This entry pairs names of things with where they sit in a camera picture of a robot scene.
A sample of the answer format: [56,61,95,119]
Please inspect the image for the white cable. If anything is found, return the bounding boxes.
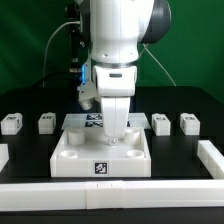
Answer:
[137,43,178,88]
[42,20,82,88]

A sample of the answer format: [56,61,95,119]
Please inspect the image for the white cable right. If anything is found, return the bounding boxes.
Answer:
[137,43,178,88]

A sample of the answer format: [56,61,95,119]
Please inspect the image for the white front fence bar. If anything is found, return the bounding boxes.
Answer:
[0,180,224,212]

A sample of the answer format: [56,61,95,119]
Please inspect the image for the white marker sheet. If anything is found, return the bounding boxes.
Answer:
[61,113,150,130]

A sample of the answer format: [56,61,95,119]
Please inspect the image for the white fence bar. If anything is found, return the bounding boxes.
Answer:
[0,144,9,172]
[0,180,224,212]
[197,140,224,180]

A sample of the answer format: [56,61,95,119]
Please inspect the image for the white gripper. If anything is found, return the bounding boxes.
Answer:
[93,66,137,146]

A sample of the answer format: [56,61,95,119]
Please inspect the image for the white left fence bar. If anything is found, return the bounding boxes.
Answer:
[0,144,9,172]

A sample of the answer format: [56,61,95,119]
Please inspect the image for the white square tabletop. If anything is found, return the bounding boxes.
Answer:
[50,128,151,178]

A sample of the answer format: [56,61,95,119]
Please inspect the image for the white cable left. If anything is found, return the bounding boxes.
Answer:
[42,20,82,88]

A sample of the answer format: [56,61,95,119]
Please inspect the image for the white right fence bar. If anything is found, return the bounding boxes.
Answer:
[197,140,224,180]

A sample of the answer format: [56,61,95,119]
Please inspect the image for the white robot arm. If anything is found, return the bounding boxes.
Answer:
[74,0,171,145]

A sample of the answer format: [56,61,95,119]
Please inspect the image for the black cables at base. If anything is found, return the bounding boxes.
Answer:
[31,69,83,88]

